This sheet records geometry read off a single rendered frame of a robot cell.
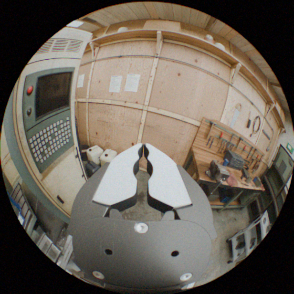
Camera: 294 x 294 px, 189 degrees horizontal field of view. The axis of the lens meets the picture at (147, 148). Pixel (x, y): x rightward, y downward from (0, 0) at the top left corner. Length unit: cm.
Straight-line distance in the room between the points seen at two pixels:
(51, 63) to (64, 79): 22
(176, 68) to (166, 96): 49
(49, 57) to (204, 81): 175
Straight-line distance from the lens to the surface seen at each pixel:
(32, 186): 36
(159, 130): 163
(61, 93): 82
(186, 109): 155
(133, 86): 164
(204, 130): 159
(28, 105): 71
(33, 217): 100
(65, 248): 85
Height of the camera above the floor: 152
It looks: 32 degrees down
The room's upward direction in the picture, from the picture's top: 13 degrees clockwise
